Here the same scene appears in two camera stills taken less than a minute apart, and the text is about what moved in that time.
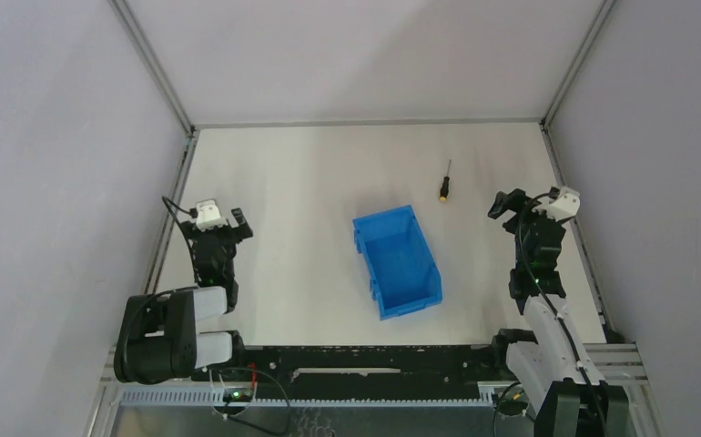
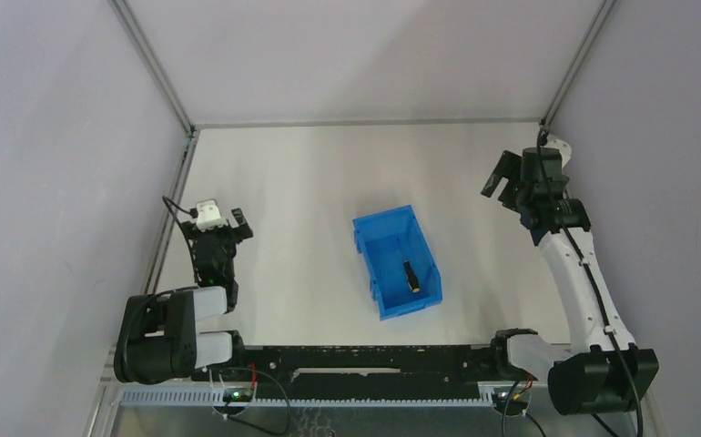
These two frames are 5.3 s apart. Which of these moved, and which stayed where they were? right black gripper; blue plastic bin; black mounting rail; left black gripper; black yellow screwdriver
Moved: black yellow screwdriver; right black gripper
Stayed: black mounting rail; left black gripper; blue plastic bin
